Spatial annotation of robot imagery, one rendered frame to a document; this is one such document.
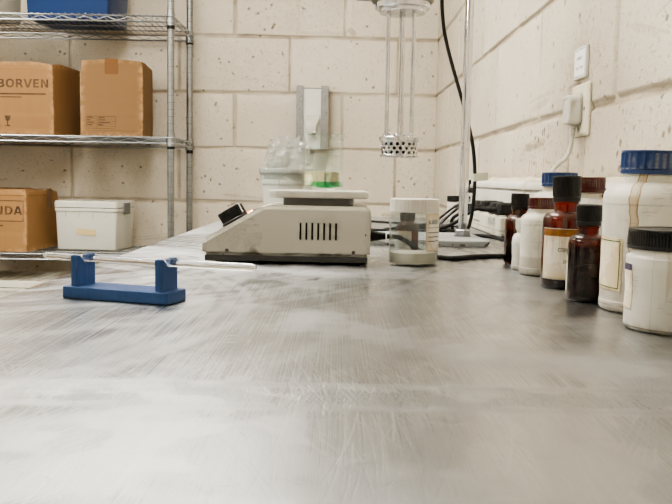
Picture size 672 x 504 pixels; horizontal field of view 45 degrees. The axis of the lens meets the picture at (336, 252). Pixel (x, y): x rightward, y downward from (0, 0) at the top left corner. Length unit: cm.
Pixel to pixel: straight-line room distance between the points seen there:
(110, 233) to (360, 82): 117
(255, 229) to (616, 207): 45
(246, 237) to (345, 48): 250
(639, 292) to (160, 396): 35
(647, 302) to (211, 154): 293
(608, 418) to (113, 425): 21
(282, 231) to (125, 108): 221
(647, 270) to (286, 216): 49
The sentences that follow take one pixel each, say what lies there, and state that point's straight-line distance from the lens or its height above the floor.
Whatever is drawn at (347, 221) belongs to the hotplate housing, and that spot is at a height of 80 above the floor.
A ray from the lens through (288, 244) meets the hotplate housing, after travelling 96.
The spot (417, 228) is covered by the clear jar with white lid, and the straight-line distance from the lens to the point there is 96.
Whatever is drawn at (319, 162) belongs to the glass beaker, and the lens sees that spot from 99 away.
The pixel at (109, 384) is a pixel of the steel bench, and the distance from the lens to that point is 42.
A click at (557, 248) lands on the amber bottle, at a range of 80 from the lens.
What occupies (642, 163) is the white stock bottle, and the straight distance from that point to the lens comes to 68.
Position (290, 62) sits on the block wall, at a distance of 342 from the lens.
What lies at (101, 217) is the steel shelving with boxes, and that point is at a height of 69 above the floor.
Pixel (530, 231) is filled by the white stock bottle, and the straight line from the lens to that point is 91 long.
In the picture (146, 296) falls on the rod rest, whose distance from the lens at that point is 66.
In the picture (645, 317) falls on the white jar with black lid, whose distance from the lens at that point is 60.
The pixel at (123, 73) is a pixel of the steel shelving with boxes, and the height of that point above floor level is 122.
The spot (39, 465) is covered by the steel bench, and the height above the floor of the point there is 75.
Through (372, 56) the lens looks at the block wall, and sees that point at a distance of 341.
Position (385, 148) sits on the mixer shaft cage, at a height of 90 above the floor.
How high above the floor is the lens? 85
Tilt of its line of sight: 5 degrees down
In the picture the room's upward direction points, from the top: 1 degrees clockwise
